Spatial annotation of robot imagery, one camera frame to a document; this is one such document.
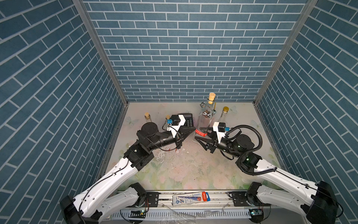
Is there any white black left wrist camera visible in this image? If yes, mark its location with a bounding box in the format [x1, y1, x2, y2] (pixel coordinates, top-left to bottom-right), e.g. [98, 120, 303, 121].
[167, 114, 186, 138]

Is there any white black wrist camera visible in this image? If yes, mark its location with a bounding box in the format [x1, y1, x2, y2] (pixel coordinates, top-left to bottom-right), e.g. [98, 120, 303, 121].
[167, 114, 186, 138]
[213, 122, 230, 143]

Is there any clear glass bottle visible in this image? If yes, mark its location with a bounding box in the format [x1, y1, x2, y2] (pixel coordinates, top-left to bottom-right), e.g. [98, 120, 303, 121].
[145, 113, 152, 123]

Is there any tall gold-capped glass bottle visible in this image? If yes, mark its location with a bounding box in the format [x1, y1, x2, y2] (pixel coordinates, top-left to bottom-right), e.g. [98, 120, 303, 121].
[218, 106, 229, 123]

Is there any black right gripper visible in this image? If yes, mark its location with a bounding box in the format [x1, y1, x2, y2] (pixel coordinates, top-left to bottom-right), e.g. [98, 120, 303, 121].
[197, 129, 241, 160]

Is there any black desk calculator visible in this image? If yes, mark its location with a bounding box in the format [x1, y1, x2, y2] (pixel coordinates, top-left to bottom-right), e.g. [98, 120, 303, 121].
[182, 113, 194, 127]

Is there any aluminium corner post right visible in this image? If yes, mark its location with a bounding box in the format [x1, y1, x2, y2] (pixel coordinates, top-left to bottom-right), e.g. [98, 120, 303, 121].
[253, 0, 318, 107]

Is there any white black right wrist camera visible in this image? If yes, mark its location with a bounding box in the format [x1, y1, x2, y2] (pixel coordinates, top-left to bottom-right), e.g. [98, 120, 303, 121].
[213, 122, 230, 143]

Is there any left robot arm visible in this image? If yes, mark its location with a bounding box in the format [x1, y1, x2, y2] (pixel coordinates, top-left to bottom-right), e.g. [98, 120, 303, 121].
[60, 122, 195, 224]

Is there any aluminium corner post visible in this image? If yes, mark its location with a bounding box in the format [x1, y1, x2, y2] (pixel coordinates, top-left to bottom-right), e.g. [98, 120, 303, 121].
[73, 0, 128, 107]
[253, 0, 318, 107]

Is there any corked glass bottle red label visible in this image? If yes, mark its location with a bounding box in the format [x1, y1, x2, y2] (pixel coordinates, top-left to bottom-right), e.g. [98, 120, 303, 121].
[194, 92, 216, 137]

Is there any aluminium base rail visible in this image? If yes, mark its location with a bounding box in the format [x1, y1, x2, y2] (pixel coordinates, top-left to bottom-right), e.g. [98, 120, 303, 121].
[106, 189, 311, 222]

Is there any aluminium corner post left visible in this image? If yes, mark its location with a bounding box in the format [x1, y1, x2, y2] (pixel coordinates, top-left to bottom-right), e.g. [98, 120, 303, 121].
[73, 0, 128, 107]

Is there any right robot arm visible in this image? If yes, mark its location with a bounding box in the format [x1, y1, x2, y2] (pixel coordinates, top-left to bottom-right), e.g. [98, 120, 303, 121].
[195, 122, 344, 224]

